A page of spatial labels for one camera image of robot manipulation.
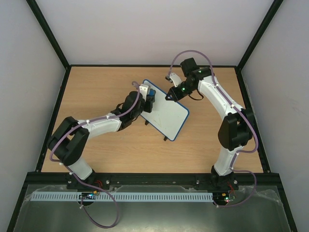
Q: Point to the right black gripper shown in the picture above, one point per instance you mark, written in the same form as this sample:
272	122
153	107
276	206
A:
176	92

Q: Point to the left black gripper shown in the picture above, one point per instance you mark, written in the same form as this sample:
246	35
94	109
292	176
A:
148	98

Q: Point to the blue whiteboard eraser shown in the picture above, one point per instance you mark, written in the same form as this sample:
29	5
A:
152	92

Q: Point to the small blue-framed whiteboard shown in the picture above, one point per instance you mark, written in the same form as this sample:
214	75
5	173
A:
168	117

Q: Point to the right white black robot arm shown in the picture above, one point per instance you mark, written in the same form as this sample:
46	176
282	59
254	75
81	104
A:
237	123

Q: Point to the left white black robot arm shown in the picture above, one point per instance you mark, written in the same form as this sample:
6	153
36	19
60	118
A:
68	141

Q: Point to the left controller circuit board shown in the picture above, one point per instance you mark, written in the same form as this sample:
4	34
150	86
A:
88	195

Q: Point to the controller circuit board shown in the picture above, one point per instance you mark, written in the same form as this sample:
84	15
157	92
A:
88	195
222	198

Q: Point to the right controller circuit board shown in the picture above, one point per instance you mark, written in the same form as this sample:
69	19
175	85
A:
222	198

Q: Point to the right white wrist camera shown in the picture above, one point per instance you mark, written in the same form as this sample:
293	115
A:
174	78

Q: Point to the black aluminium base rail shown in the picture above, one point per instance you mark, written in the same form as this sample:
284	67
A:
196	181

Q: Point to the right black frame post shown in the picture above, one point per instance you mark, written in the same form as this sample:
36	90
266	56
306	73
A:
260	32

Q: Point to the black frame post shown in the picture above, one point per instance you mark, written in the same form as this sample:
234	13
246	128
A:
260	32
48	32

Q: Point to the light blue slotted cable duct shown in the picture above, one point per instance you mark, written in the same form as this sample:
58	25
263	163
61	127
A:
125	197

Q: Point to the left black frame post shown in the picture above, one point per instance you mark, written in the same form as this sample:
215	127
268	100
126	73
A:
48	32

